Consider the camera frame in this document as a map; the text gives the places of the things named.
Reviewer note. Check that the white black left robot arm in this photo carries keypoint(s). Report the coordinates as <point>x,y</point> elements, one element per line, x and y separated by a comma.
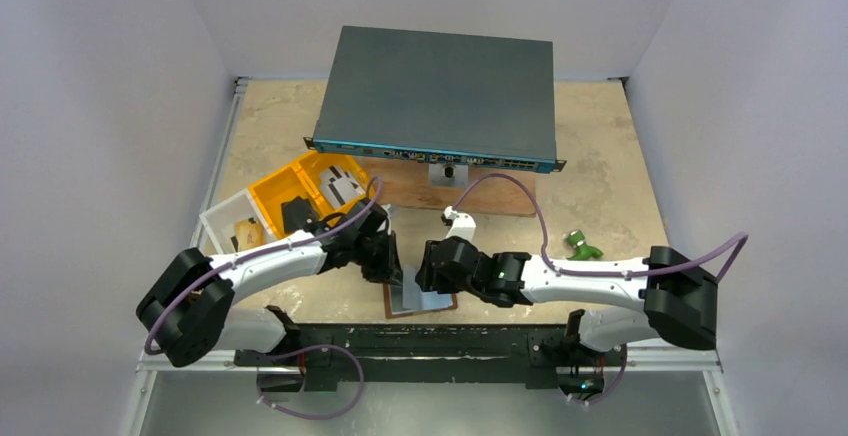
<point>188,312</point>

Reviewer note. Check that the black card in bin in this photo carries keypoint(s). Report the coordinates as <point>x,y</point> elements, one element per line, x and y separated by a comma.
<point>297,214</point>

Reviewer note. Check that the green toy figure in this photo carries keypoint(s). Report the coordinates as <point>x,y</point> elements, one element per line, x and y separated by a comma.
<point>582,250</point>

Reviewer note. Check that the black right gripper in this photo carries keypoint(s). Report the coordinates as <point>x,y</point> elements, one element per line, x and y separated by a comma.
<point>432,268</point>

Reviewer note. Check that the yellow plastic bin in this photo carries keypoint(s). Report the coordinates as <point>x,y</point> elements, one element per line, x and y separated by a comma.
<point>301,178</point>

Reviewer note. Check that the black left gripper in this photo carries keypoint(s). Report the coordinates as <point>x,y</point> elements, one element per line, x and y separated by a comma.
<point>385,258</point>

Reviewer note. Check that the grey blue network switch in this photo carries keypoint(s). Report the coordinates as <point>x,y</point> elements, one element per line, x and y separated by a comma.
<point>440,98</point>

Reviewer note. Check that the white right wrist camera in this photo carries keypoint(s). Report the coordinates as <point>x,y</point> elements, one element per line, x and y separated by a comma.
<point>460,224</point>

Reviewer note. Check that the brown wooden board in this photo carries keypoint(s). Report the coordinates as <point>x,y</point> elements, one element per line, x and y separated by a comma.
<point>408,184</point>

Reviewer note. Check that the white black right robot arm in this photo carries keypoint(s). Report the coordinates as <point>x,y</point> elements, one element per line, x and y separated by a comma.
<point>663,295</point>

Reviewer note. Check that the white cards in bin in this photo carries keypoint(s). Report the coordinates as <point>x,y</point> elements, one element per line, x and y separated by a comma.
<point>339,187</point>

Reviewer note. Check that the brown leather card holder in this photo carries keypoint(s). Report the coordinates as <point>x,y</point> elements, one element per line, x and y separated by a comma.
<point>409,300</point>

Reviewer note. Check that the grey metal camera stand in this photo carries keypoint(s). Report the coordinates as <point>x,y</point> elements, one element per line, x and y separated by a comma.
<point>448,175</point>

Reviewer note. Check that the white plastic bin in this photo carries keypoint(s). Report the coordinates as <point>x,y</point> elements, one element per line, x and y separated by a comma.
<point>218,221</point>

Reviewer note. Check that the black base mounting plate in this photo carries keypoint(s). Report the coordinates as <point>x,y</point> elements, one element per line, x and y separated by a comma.
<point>537,356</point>

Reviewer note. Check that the orange credit card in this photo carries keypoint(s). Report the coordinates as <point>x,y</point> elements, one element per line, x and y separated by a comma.
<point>248,234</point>

